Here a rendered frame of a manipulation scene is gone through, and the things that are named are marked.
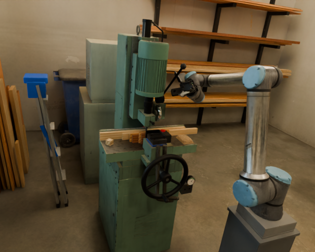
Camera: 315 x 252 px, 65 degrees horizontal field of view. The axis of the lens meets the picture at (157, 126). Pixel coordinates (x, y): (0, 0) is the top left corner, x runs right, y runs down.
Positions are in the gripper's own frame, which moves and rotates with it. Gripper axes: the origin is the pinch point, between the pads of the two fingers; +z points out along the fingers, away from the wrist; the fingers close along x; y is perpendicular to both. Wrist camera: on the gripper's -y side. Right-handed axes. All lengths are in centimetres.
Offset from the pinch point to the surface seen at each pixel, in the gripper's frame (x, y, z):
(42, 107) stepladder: -16, -103, 10
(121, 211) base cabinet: 67, -56, -7
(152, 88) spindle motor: 1.7, -11.9, 8.3
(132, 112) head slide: 6.2, -36.0, -5.1
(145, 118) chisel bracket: 14.8, -24.5, -0.3
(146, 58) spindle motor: -12.2, -7.6, 17.4
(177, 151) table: 36.7, -14.5, -17.3
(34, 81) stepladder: -32, -98, 19
